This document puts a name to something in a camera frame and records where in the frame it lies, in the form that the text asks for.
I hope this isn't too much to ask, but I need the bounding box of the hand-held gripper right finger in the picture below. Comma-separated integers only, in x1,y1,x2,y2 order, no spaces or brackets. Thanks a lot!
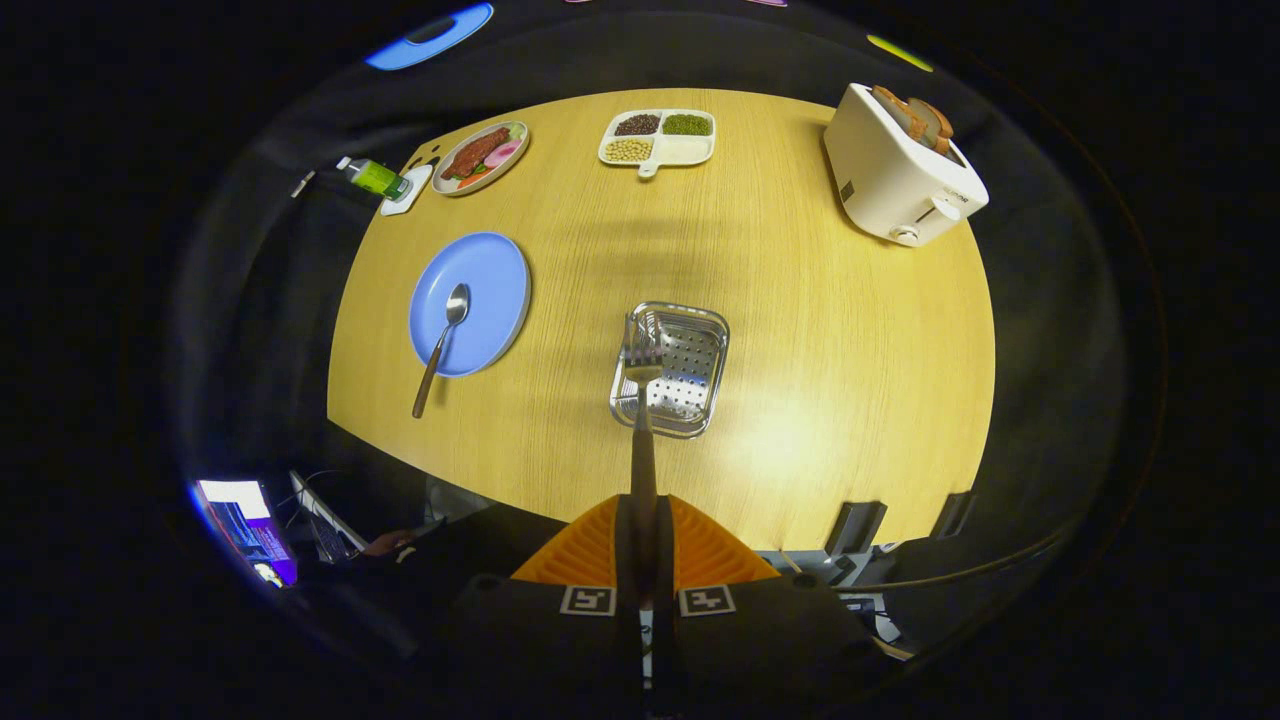
653,495,881,716

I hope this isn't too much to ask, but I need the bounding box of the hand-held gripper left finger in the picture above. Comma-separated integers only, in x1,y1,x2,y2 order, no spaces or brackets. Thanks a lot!
440,495,642,716

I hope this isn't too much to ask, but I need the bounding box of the fork with brown handle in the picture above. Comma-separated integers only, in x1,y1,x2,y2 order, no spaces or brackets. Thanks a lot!
622,312,665,601

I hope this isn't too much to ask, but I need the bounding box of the spoon with brown handle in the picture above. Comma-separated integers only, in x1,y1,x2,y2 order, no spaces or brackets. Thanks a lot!
411,283,471,420

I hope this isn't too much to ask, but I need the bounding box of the metal drain basket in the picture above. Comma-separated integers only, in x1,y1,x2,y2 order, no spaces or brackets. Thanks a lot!
609,301,731,440

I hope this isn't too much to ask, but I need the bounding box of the black chair backrest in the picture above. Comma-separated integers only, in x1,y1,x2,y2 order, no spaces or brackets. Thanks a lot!
824,500,889,557
930,490,976,541

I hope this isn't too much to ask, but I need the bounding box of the blue plate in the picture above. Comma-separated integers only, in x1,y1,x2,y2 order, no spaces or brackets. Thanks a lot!
408,232,533,379

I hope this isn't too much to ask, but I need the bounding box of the keyboard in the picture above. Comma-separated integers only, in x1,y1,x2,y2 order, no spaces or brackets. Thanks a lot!
288,470,371,561

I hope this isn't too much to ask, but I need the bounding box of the computer monitor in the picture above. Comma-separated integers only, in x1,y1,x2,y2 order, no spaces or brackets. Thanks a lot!
192,479,299,588

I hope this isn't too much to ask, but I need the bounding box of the white square coaster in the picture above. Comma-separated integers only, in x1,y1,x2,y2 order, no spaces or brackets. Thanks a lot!
380,164,435,217

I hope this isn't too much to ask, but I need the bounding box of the white divided dish of beans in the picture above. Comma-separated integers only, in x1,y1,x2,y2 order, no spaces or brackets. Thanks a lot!
598,108,717,179

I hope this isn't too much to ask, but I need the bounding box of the plate of steak and vegetables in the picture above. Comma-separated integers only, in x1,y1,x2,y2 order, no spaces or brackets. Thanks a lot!
432,120,531,197

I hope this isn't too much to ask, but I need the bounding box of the white toaster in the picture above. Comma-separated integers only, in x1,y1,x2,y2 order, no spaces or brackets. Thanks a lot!
822,82,991,248

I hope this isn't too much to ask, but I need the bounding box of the green label water bottle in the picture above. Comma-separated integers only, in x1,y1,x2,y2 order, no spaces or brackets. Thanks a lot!
335,156,412,202

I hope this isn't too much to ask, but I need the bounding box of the toast bread slice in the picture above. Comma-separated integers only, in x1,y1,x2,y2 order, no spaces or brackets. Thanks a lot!
870,85,926,141
908,97,955,156

